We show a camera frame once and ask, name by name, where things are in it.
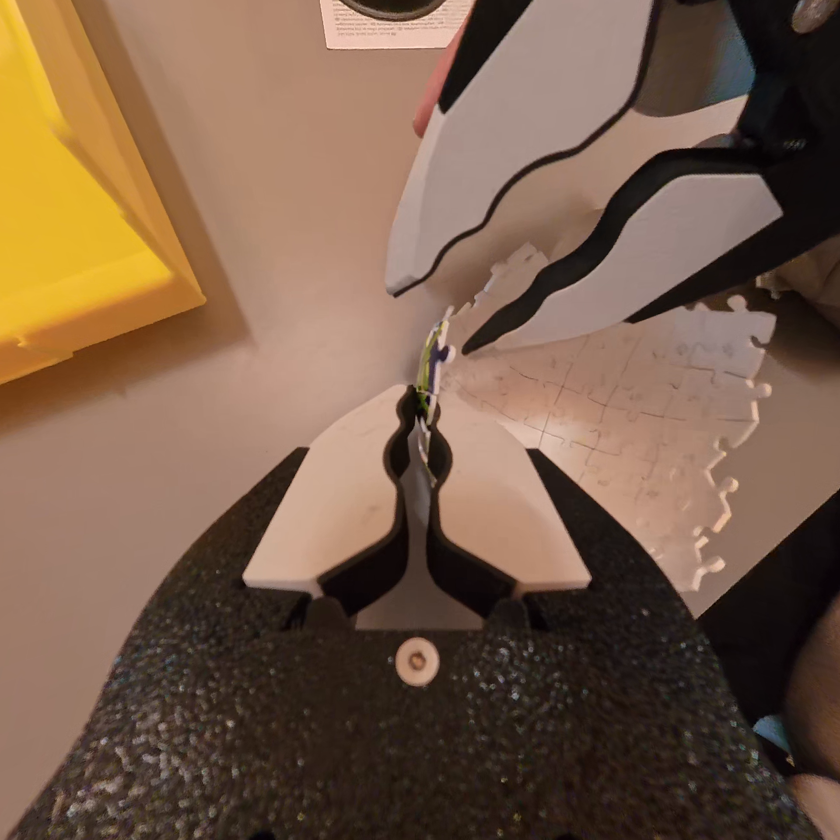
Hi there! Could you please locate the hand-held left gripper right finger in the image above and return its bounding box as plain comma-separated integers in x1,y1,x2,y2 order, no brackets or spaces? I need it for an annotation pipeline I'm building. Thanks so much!
423,394,592,618

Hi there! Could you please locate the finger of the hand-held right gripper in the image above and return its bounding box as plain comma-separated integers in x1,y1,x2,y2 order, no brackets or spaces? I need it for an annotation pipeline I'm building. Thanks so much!
385,0,658,298
461,146,786,355

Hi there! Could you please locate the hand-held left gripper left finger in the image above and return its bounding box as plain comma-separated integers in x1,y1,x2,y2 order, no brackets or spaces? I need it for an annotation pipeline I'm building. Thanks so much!
243,384,421,615

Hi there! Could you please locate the partly built puzzle ball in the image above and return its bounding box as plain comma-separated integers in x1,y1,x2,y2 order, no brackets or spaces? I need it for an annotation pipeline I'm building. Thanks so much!
436,243,778,592

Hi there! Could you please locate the curved jigsaw puzzle piece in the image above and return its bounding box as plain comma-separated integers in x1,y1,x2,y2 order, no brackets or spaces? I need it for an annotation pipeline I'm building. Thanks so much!
418,305,458,488

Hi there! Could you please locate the person's right forearm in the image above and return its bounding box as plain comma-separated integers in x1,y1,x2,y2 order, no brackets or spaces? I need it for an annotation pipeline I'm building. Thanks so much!
755,252,840,309

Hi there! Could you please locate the black round ball stand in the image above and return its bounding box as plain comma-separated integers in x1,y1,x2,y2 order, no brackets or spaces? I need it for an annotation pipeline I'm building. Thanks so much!
341,0,437,19

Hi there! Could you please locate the person's right hand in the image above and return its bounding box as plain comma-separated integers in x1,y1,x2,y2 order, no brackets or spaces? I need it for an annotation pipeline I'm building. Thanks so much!
413,45,462,139

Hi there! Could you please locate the white instruction sheet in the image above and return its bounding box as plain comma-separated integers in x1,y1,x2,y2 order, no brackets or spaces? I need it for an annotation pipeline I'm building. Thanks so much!
320,0,476,50

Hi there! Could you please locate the yellow plastic bin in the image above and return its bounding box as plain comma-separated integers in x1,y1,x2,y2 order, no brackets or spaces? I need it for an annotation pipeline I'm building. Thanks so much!
0,0,207,388

